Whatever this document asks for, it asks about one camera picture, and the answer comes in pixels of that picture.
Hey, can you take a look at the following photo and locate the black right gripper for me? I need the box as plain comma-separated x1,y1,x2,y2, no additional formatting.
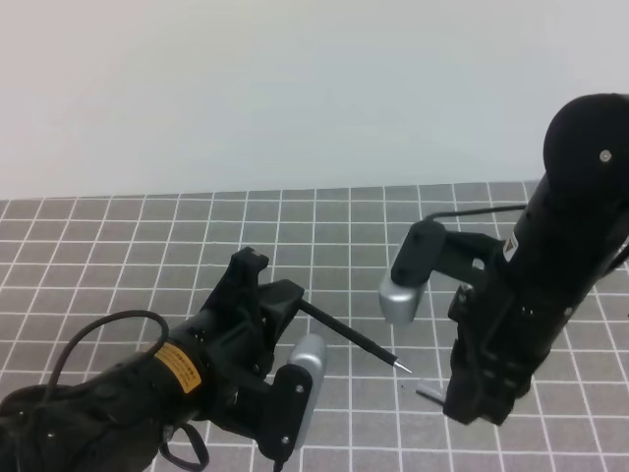
412,220,595,426

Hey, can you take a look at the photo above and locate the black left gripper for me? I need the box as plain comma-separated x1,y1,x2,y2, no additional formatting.
166,247,305,457

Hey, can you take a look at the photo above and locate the clear black pen cap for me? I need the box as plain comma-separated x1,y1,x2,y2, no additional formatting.
416,383,444,408

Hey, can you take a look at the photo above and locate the black pen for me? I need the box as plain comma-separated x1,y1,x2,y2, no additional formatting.
299,300,413,374

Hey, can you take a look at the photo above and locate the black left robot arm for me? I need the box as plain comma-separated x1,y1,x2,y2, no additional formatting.
1,248,317,471

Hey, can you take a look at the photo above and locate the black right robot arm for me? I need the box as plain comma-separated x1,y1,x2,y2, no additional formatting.
393,93,628,425

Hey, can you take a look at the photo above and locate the grey grid tablecloth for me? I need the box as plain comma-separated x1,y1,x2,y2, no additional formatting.
1,182,628,471

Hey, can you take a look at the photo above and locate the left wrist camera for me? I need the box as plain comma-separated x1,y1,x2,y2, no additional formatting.
288,333,327,449

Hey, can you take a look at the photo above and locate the black right camera cable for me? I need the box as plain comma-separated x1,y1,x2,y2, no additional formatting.
422,204,530,225

